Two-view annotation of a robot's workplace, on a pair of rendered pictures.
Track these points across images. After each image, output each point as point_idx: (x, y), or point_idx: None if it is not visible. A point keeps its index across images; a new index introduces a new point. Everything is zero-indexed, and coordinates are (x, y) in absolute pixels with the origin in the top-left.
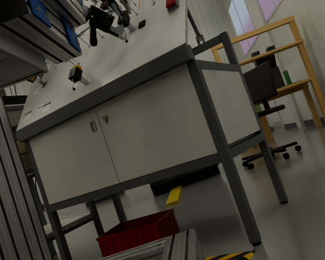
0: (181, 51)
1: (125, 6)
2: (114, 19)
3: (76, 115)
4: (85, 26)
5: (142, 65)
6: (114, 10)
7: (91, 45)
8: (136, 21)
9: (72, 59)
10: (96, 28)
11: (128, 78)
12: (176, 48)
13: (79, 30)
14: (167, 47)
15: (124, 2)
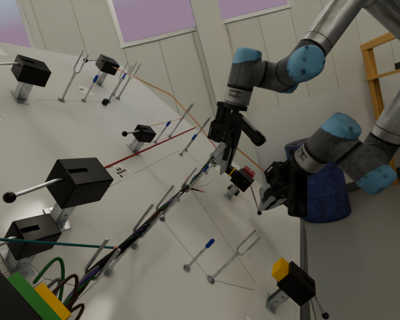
0: (304, 227)
1: (232, 159)
2: (163, 168)
3: None
4: (55, 155)
5: (300, 246)
6: (227, 159)
7: (305, 214)
8: (218, 183)
9: (201, 254)
10: (126, 175)
11: (305, 267)
12: (303, 224)
13: (30, 161)
14: (293, 223)
15: (234, 153)
